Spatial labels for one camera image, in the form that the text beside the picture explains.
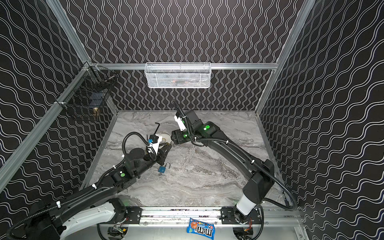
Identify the white tape roll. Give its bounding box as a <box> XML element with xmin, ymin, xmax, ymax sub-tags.
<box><xmin>159</xmin><ymin>134</ymin><xmax>172</xmax><ymax>144</ymax></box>

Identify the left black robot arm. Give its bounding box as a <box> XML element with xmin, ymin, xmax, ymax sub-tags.
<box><xmin>7</xmin><ymin>132</ymin><xmax>172</xmax><ymax>240</ymax></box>

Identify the brass item in black basket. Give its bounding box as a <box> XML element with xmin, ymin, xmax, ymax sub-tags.
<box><xmin>93</xmin><ymin>107</ymin><xmax>100</xmax><ymax>118</ymax></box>

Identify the M&M's candy bag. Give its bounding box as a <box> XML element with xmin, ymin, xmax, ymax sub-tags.
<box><xmin>186</xmin><ymin>218</ymin><xmax>216</xmax><ymax>240</ymax></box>

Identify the white mesh basket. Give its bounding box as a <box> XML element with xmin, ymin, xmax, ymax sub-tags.
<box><xmin>145</xmin><ymin>62</ymin><xmax>212</xmax><ymax>89</ymax></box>

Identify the black wire basket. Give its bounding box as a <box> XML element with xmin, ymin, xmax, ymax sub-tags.
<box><xmin>59</xmin><ymin>66</ymin><xmax>118</xmax><ymax>122</ymax></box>

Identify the black hex key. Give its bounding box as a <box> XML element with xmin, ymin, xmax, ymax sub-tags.
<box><xmin>153</xmin><ymin>122</ymin><xmax>161</xmax><ymax>135</ymax></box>

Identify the blue padlock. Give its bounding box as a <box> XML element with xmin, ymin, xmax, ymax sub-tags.
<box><xmin>158</xmin><ymin>163</ymin><xmax>171</xmax><ymax>176</ymax></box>

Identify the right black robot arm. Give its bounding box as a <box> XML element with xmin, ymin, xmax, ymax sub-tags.
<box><xmin>171</xmin><ymin>100</ymin><xmax>298</xmax><ymax>223</ymax></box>

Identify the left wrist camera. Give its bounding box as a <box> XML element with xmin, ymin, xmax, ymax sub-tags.
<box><xmin>147</xmin><ymin>134</ymin><xmax>163</xmax><ymax>155</ymax></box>

